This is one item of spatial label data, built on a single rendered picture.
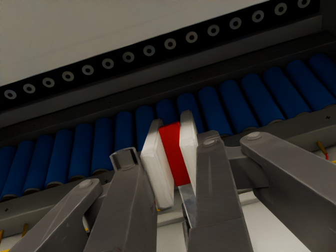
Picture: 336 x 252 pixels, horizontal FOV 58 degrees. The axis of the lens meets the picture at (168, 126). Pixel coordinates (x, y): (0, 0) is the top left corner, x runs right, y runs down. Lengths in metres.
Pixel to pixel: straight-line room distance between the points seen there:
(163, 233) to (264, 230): 0.07
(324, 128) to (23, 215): 0.22
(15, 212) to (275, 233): 0.19
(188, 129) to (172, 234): 0.09
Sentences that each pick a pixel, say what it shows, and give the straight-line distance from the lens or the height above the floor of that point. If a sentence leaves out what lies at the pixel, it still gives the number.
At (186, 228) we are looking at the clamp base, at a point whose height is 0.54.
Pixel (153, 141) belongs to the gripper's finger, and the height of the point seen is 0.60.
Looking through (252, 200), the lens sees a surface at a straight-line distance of 0.22.
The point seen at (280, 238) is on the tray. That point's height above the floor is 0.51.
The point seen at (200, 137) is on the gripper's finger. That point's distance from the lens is 0.16.
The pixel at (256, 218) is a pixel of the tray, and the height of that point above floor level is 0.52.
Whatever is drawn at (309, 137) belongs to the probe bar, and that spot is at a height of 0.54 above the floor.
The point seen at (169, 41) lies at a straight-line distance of 0.29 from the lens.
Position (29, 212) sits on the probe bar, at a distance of 0.26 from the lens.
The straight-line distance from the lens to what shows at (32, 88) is 0.33.
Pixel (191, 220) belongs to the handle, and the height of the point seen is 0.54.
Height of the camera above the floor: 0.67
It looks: 26 degrees down
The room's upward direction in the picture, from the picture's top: 19 degrees counter-clockwise
